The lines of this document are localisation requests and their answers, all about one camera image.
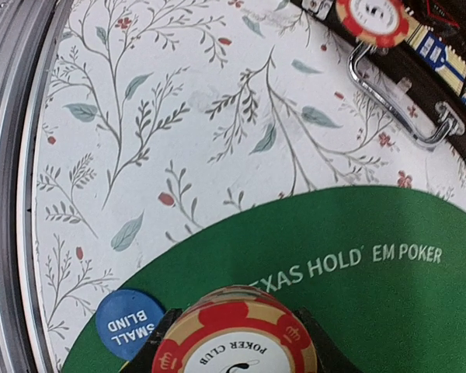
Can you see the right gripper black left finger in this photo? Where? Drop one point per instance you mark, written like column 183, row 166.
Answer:
column 146, row 355

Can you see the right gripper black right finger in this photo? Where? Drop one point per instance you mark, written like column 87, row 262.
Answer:
column 330, row 358

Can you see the blue small blind button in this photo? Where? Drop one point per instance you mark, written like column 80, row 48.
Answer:
column 125, row 319

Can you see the red poker chip stack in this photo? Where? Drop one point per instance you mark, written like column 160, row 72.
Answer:
column 236, row 329

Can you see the black poker chip case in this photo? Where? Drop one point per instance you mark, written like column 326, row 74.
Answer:
column 401, row 63

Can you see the Texas Hold'em card box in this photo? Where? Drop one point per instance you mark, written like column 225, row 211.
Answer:
column 439, row 56

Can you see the round green poker mat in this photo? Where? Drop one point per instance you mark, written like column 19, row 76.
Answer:
column 382, row 268

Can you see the floral white table cloth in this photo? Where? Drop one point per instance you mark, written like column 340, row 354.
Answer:
column 161, row 95

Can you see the aluminium front rail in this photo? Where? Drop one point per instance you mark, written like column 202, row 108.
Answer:
column 30, row 32

